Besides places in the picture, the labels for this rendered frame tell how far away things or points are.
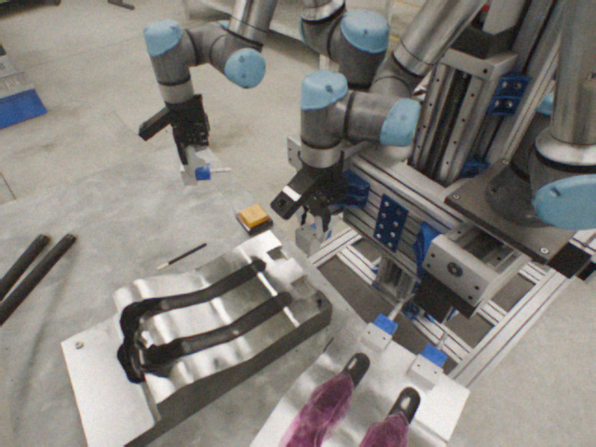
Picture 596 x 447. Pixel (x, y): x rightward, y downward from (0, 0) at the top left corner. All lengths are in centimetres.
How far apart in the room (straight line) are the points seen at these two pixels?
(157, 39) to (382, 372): 79
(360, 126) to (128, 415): 64
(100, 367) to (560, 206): 84
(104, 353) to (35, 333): 23
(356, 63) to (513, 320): 121
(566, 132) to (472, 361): 112
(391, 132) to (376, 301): 111
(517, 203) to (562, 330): 137
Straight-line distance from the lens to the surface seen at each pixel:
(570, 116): 61
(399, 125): 60
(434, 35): 68
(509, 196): 83
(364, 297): 163
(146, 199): 123
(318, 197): 72
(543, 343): 205
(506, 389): 187
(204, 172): 104
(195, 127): 95
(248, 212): 105
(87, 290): 106
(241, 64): 77
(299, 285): 85
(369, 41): 97
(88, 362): 87
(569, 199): 64
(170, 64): 88
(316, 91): 60
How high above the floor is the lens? 157
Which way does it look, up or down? 48 degrees down
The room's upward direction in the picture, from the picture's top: straight up
